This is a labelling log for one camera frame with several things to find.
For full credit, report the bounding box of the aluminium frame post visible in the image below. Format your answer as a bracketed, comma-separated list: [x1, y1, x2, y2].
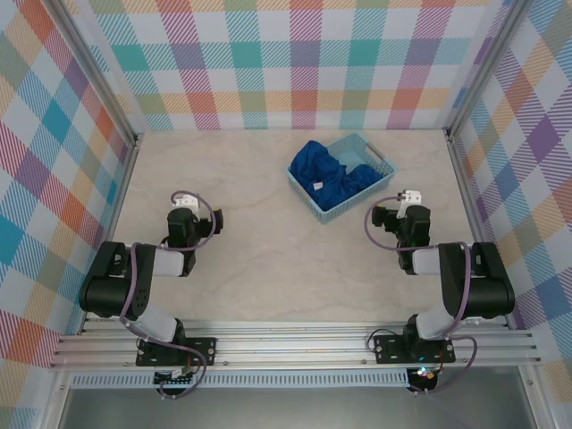
[47, 0, 145, 149]
[445, 0, 527, 142]

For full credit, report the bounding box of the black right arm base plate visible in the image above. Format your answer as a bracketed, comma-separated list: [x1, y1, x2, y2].
[374, 334, 456, 364]

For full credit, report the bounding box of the blue t-shirt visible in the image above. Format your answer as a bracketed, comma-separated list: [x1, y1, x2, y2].
[290, 139, 389, 211]

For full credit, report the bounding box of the white slotted cable duct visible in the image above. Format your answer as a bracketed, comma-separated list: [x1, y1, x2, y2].
[71, 373, 410, 389]

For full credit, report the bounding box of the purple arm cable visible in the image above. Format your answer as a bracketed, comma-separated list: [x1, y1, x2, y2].
[119, 190, 219, 400]
[365, 195, 478, 397]

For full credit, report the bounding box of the long aluminium base rail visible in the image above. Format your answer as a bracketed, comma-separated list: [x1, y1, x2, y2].
[48, 317, 542, 371]

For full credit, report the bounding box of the light blue plastic basket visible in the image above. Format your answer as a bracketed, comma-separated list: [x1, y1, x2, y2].
[285, 132, 399, 225]

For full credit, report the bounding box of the aluminium side rail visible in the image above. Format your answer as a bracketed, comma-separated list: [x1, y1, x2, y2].
[78, 133, 142, 334]
[446, 133, 515, 331]

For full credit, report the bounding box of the small circuit board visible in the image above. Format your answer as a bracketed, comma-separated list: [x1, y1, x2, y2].
[154, 366, 198, 388]

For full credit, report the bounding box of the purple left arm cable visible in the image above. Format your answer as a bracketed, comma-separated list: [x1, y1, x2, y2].
[119, 190, 219, 400]

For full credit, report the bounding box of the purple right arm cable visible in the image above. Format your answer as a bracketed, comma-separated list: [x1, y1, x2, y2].
[365, 195, 478, 397]

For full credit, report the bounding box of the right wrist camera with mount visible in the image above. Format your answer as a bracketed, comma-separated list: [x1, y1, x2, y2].
[396, 189, 424, 220]

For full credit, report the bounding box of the circuit board with lit LED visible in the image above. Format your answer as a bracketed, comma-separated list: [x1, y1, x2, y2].
[408, 366, 438, 391]

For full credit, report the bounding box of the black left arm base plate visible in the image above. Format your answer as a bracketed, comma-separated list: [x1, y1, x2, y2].
[136, 337, 218, 368]

